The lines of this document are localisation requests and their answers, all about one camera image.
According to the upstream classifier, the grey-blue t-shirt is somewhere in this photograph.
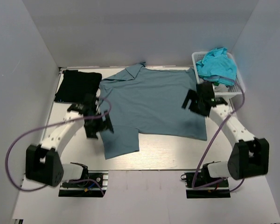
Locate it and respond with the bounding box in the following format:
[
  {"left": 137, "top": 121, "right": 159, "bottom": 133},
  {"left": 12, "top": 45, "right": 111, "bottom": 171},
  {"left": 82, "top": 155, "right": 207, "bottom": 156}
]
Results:
[{"left": 99, "top": 63, "right": 207, "bottom": 159}]

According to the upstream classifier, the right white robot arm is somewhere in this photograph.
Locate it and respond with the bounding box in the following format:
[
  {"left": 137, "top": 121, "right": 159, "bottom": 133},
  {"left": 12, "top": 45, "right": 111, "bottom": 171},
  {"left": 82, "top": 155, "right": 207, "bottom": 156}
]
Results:
[{"left": 182, "top": 82, "right": 269, "bottom": 186}]

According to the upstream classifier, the white plastic laundry basket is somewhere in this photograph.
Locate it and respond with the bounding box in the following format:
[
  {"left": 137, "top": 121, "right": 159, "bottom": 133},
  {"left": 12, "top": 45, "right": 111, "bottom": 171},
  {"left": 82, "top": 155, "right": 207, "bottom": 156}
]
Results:
[{"left": 192, "top": 51, "right": 245, "bottom": 99}]

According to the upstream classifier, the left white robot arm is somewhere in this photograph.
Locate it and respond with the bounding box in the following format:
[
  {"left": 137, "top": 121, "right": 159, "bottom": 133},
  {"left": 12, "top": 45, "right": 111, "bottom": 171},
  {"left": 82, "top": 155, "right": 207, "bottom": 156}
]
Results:
[{"left": 25, "top": 94, "right": 114, "bottom": 187}]

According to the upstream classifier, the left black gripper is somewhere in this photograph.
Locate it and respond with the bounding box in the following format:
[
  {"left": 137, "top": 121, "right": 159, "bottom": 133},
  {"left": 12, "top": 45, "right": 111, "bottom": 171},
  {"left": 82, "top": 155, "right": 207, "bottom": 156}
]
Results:
[{"left": 84, "top": 110, "right": 114, "bottom": 140}]

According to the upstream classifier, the grey t-shirt in basket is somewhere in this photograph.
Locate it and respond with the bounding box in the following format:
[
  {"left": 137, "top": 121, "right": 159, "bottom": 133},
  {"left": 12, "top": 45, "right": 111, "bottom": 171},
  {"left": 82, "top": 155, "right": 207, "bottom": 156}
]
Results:
[{"left": 214, "top": 84, "right": 229, "bottom": 92}]

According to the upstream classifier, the turquoise t-shirt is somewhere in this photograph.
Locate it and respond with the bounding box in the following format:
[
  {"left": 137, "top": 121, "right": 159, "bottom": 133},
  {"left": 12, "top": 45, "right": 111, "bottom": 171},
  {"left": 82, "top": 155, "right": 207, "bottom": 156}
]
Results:
[{"left": 196, "top": 48, "right": 237, "bottom": 86}]

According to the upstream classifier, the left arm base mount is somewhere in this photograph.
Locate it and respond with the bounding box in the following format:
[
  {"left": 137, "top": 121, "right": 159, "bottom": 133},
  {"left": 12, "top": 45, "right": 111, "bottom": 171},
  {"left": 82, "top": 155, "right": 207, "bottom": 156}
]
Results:
[{"left": 58, "top": 171, "right": 108, "bottom": 198}]

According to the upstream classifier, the folded black t-shirt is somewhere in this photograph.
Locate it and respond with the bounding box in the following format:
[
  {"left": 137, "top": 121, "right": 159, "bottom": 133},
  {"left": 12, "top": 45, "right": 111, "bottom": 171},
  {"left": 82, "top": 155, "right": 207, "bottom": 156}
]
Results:
[{"left": 54, "top": 70, "right": 102, "bottom": 103}]

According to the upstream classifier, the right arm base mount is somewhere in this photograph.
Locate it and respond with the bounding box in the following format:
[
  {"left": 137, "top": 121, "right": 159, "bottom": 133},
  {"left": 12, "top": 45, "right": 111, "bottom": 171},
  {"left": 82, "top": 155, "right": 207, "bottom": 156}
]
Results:
[{"left": 180, "top": 171, "right": 231, "bottom": 199}]

